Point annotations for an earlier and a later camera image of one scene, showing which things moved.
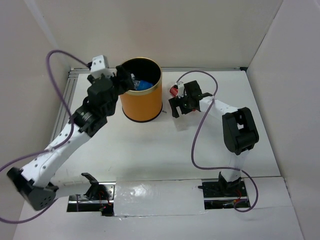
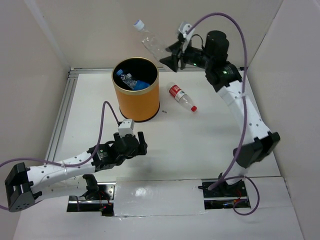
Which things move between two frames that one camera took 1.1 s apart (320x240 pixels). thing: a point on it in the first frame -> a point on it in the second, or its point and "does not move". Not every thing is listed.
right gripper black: (175, 102) -> (172, 60)
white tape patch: (134, 198) does not move
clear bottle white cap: (183, 122) -> (155, 47)
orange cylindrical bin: (143, 105) does not move
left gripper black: (126, 83) -> (141, 149)
